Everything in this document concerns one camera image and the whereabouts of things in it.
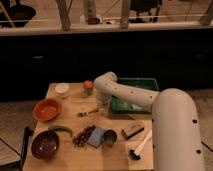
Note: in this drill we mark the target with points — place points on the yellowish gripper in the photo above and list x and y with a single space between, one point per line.
103 109

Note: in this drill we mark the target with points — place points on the silver metal fork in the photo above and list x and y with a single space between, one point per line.
83 114

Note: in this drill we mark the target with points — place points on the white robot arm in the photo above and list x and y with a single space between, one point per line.
175 124

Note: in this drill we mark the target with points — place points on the orange bowl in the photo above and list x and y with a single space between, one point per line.
47 109

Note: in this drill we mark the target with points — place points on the dark purple bowl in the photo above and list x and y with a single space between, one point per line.
45 145

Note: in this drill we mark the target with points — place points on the green plastic tray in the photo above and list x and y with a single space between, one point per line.
119 106

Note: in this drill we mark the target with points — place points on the orange topped small cup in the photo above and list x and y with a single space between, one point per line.
88 87

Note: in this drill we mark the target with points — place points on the small metal cup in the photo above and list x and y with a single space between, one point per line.
109 137

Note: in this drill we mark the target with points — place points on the blue sponge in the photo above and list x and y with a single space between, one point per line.
96 137

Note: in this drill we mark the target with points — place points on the white cloth piece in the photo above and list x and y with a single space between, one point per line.
136 107

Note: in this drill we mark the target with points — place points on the brown wooden block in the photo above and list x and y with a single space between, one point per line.
131 130

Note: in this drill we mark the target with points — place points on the bunch of red grapes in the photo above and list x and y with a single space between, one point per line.
81 138

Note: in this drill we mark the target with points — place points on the white round container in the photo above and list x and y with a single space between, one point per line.
62 90

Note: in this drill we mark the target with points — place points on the green chili pepper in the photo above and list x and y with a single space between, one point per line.
60 128

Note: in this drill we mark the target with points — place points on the white handled black brush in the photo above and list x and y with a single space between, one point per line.
135 153

